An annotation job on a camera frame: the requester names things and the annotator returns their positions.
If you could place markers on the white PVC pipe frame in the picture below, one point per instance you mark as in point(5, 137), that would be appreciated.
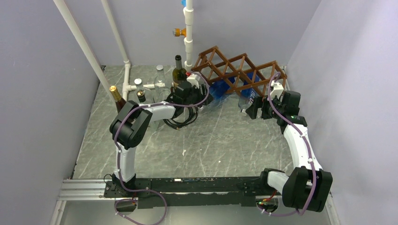
point(64, 10)

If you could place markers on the orange valve fitting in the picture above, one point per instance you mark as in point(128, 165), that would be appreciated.
point(179, 32)

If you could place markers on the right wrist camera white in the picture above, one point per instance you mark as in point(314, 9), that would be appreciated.
point(276, 90)

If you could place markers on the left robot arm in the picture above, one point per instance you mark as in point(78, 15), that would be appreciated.
point(130, 126)

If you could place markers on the dark bottle black cap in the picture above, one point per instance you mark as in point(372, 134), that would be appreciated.
point(141, 96)

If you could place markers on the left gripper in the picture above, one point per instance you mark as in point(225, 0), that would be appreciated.
point(201, 96)

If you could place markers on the brown gold-capped wine bottle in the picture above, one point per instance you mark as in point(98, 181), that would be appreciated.
point(119, 100)

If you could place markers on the blue label clear bottle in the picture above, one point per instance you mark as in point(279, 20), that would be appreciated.
point(217, 93)
point(246, 99)

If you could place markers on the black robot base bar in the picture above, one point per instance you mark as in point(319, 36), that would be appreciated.
point(210, 191)

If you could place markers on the brown wooden wine rack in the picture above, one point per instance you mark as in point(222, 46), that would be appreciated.
point(239, 72)

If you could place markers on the dark green wine bottle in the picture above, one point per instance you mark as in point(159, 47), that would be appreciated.
point(179, 73)

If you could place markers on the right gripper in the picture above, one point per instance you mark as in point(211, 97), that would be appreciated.
point(258, 102)

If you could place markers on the clear glass bottle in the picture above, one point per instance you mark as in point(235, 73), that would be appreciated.
point(140, 86)
point(161, 85)

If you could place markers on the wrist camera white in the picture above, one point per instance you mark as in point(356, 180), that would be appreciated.
point(276, 90)
point(193, 79)

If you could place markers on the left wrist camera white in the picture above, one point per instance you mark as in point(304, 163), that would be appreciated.
point(193, 79)

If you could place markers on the aluminium rail frame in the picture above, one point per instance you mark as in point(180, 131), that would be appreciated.
point(92, 190)

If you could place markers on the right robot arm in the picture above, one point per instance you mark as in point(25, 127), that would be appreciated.
point(308, 186)

